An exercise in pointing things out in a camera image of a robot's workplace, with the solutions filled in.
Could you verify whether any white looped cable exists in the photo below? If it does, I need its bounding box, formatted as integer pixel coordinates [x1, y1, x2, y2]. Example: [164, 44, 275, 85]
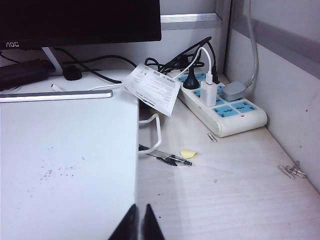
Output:
[138, 113, 162, 154]

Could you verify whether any silver monitor stand neck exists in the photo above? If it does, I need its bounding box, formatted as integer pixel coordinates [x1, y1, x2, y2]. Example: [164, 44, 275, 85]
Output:
[41, 46, 63, 76]

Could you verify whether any black round power plug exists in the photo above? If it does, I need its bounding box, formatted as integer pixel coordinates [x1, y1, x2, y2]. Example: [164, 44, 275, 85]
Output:
[183, 67, 200, 90]

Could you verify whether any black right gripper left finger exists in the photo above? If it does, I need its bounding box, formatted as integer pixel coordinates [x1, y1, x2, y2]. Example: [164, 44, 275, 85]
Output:
[107, 203, 139, 240]

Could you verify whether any black clear ballpoint pen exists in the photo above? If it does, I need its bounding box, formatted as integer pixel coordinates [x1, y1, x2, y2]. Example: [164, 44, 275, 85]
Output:
[145, 152, 193, 168]

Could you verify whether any aluminium partition rail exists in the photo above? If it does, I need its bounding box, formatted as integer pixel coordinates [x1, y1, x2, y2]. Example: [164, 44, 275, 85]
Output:
[159, 13, 223, 31]

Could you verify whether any yellow sticky note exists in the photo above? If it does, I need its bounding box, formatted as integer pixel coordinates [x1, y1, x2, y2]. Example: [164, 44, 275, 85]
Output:
[180, 148, 198, 159]

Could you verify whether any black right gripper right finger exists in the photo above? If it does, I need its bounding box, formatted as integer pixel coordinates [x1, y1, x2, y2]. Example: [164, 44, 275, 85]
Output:
[144, 203, 166, 240]

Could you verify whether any printed white paper slip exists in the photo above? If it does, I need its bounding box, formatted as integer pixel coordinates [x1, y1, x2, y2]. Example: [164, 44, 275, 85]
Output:
[123, 63, 181, 117]

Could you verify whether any thin white connector cable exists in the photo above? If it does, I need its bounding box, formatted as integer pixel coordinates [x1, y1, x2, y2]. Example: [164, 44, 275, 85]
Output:
[50, 83, 125, 92]

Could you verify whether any translucent thick cable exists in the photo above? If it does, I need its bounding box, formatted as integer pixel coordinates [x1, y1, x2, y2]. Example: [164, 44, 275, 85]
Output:
[246, 0, 260, 88]

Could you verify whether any grey square adapter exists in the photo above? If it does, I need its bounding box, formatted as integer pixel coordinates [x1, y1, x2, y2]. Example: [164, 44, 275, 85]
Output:
[221, 81, 247, 102]

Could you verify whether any black power brick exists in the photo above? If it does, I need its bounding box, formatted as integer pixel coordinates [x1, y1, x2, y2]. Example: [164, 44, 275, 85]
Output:
[0, 59, 57, 92]

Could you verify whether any white raised board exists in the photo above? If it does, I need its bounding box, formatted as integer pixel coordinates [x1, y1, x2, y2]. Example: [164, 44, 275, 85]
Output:
[0, 91, 140, 240]

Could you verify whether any black AOC monitor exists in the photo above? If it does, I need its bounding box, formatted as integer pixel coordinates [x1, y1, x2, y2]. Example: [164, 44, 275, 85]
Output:
[0, 0, 163, 50]

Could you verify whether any black cable bundle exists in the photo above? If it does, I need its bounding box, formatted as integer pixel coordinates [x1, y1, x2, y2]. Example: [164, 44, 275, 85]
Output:
[144, 36, 221, 85]

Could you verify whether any grey aluminium partition post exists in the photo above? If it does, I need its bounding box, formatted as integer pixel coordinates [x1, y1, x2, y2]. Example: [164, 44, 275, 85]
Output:
[217, 0, 236, 76]

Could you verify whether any white blue power strip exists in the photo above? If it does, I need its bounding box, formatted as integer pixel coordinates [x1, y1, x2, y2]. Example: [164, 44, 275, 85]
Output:
[166, 69, 268, 138]

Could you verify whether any white USB charger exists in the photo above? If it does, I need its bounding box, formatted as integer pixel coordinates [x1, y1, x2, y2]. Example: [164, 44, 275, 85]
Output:
[200, 81, 218, 106]

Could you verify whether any black round cable puck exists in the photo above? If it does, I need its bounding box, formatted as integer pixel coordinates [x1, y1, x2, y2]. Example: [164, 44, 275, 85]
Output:
[62, 64, 83, 81]

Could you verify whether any white USB cable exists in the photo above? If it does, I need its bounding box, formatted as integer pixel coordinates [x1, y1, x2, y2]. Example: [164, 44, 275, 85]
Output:
[172, 47, 214, 85]

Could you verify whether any black monitor power cable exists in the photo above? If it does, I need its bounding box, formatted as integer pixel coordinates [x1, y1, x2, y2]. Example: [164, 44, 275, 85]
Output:
[53, 47, 138, 85]

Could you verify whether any flat silver monitor base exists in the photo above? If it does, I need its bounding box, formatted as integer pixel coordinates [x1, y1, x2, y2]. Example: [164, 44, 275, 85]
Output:
[0, 89, 114, 104]

